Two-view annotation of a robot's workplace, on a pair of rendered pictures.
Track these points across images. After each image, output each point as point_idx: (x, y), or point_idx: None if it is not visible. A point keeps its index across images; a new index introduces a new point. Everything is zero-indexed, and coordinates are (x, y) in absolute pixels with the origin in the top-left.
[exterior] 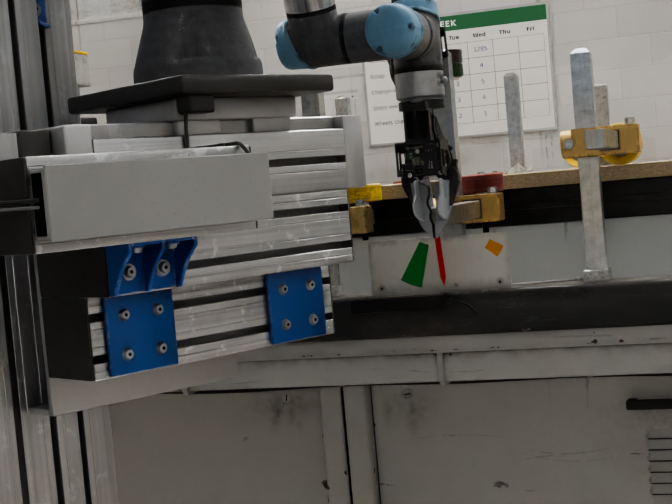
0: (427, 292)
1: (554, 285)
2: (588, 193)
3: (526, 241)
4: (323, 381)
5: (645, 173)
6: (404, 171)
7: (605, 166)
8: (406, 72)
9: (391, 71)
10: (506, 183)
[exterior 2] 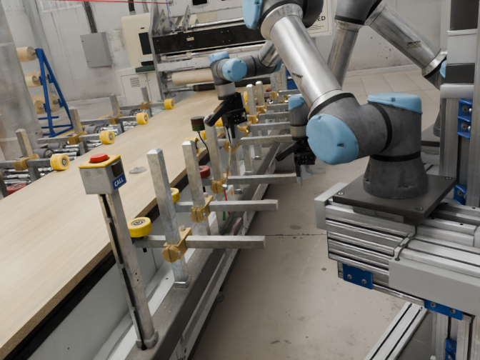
0: (226, 221)
1: (241, 198)
2: (237, 162)
3: (187, 193)
4: (208, 285)
5: (204, 153)
6: (298, 163)
7: (198, 154)
8: (291, 125)
9: (233, 128)
10: (186, 171)
